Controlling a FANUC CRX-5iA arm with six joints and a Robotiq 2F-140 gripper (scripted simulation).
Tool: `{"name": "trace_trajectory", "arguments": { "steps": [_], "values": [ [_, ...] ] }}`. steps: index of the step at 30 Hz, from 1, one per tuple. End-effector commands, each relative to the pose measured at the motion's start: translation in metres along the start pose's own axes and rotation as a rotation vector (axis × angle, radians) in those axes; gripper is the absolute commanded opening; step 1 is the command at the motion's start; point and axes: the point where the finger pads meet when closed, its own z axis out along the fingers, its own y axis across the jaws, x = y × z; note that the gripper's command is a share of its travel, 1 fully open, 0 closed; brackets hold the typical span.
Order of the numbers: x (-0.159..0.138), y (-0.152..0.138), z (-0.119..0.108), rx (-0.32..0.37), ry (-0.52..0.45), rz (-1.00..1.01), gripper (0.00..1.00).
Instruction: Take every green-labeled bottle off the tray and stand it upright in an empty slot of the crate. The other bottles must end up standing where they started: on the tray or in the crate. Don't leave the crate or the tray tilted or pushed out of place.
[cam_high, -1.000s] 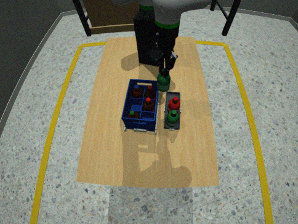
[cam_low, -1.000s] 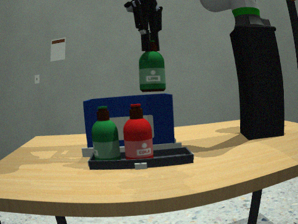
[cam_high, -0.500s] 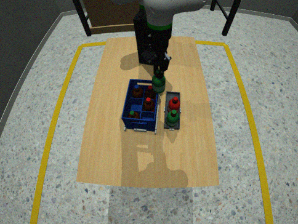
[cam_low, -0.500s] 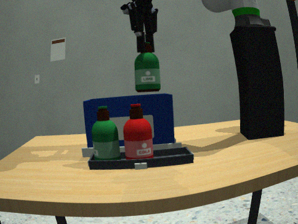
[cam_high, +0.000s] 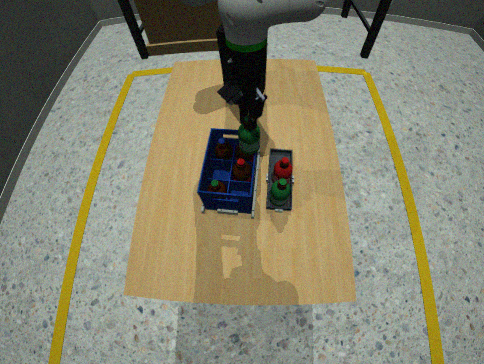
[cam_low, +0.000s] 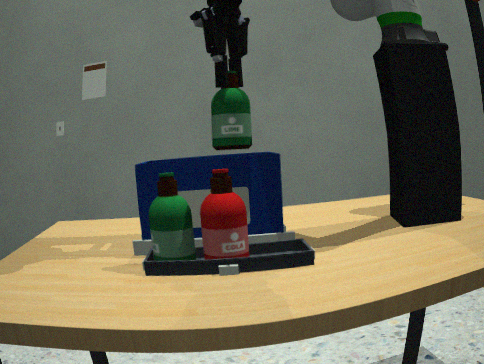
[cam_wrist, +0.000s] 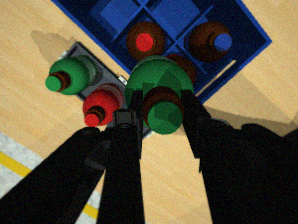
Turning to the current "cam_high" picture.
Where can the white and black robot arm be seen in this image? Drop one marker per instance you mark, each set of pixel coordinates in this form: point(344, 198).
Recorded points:
point(246, 24)

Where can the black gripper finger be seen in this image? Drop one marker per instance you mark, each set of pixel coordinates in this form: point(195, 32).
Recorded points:
point(255, 107)
point(242, 106)

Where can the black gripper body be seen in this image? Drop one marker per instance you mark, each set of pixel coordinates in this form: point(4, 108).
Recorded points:
point(251, 78)

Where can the red cola bottle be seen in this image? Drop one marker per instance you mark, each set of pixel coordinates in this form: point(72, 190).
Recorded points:
point(282, 169)

